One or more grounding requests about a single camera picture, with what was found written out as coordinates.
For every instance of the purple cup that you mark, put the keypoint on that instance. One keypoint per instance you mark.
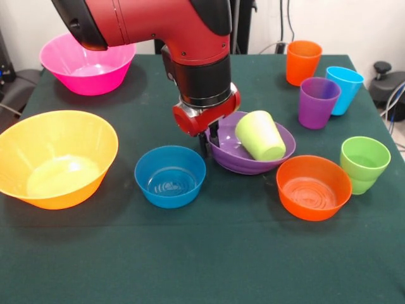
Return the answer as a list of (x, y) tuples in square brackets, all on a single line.
[(316, 114)]

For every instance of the dark green tablecloth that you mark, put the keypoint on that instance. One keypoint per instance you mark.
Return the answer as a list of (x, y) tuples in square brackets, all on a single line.
[(221, 253)]

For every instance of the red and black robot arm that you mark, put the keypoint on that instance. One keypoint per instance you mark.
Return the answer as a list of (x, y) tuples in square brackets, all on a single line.
[(196, 47)]

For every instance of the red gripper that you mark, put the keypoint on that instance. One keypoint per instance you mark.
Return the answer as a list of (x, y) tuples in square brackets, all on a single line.
[(205, 118)]

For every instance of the black power adapter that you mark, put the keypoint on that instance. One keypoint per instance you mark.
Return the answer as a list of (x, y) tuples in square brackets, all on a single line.
[(280, 47)]

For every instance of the large pink bowl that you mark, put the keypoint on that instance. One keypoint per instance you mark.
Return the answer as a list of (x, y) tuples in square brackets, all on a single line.
[(88, 79)]

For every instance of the black computer tower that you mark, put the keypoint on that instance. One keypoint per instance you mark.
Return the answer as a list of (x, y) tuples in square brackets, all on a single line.
[(4, 63)]

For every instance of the green cup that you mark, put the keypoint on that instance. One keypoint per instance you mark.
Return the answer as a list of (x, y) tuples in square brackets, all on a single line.
[(365, 152), (364, 187)]

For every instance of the blue cup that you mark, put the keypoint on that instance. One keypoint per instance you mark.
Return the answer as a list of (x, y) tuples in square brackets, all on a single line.
[(346, 92)]

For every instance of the small orange bowl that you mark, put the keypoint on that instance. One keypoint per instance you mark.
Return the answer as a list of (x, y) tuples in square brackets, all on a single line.
[(313, 212)]

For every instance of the orange cup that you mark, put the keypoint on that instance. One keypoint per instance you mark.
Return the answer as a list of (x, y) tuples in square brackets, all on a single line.
[(300, 68)]

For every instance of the large orange yellow bowl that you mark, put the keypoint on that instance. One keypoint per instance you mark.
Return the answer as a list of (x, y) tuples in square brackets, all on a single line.
[(47, 136)]

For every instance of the small blue bowl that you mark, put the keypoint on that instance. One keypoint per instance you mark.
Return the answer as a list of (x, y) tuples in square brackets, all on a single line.
[(171, 198)]

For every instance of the black equipment with knob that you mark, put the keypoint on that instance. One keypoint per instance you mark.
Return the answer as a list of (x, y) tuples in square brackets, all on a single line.
[(387, 85)]

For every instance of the lime yellow cup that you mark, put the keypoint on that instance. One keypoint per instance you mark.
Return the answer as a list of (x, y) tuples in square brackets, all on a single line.
[(261, 136)]

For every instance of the purple bowl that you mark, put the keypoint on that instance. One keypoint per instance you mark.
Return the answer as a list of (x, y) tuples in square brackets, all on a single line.
[(240, 164)]

